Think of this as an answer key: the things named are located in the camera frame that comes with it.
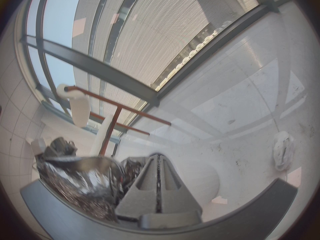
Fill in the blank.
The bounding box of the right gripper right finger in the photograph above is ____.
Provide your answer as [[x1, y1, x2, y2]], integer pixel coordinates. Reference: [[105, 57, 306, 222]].
[[138, 155, 202, 230]]

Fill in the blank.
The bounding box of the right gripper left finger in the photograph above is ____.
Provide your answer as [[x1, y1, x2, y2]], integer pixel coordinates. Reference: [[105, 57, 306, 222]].
[[114, 153, 158, 221]]

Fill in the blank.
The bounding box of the black plastic bag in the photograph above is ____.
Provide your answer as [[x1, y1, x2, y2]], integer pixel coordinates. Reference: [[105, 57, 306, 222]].
[[37, 137, 147, 222]]

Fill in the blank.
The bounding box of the white and brown rack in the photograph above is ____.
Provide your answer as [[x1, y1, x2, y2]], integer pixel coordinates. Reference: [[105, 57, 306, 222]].
[[56, 83, 172, 157]]

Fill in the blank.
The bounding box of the crumpled white paper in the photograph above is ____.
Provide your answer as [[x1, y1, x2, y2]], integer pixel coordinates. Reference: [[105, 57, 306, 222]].
[[272, 131, 295, 171]]

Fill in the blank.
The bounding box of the window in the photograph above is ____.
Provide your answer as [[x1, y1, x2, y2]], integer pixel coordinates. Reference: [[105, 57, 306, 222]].
[[15, 0, 288, 141]]

